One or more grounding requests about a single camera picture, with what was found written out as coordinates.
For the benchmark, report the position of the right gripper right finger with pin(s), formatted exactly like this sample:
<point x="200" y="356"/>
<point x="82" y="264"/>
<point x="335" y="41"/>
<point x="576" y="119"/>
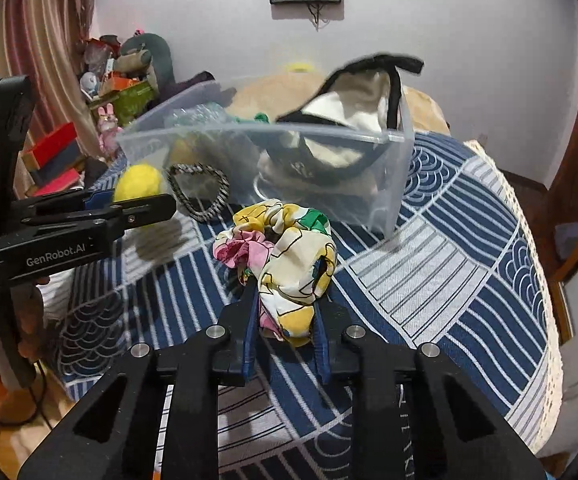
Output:
<point x="415" y="413"/>

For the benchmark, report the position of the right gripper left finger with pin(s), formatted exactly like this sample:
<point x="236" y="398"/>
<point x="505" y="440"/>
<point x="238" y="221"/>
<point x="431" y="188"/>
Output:
<point x="154" y="410"/>

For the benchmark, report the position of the yellow felt ball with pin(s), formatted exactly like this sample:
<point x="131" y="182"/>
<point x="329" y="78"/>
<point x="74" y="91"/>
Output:
<point x="138" y="181"/>

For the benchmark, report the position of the grey item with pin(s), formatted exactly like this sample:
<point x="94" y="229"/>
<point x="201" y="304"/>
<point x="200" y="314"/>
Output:
<point x="203" y="117"/>

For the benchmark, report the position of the floral fabric scrunchie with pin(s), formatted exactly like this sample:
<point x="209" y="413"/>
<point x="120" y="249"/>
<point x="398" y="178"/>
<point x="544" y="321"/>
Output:
<point x="288" y="250"/>

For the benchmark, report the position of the green knitted cloth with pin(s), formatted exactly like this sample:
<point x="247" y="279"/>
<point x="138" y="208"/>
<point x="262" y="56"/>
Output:
<point x="259" y="117"/>

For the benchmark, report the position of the clear plastic storage bin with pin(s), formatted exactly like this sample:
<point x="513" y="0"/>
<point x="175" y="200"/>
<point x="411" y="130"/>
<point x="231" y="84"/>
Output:
<point x="372" y="199"/>

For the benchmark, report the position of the black trimmed white bag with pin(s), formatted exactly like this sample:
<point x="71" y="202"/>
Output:
<point x="324" y="152"/>

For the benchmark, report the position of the left hand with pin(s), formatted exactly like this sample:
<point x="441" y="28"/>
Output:
<point x="30" y="316"/>

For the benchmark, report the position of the red book stack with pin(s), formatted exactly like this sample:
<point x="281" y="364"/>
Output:
<point x="55" y="162"/>

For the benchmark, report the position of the pink rabbit figurine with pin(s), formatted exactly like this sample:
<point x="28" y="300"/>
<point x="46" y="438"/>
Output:
<point x="108" y="128"/>

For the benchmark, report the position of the blue white patterned tablecloth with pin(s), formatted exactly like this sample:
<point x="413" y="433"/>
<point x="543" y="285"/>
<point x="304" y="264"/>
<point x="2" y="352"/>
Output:
<point x="460" y="270"/>

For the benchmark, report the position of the green cardboard box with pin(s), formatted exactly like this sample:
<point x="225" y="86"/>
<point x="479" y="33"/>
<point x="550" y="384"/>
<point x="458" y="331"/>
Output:
<point x="128" y="104"/>

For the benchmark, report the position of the striped curtain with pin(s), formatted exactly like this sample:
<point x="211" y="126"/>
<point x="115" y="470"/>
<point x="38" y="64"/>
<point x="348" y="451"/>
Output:
<point x="45" y="40"/>

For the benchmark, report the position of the dark purple clothing pile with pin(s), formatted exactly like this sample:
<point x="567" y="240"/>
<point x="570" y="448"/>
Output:
<point x="177" y="91"/>

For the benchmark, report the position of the green dinosaur plush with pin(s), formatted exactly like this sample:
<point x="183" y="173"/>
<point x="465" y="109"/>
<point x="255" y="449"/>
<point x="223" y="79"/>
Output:
<point x="147" y="56"/>

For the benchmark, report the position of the beige patchwork blanket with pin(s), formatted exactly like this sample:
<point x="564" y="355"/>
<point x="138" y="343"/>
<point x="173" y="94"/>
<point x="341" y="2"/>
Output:
<point x="371" y="100"/>

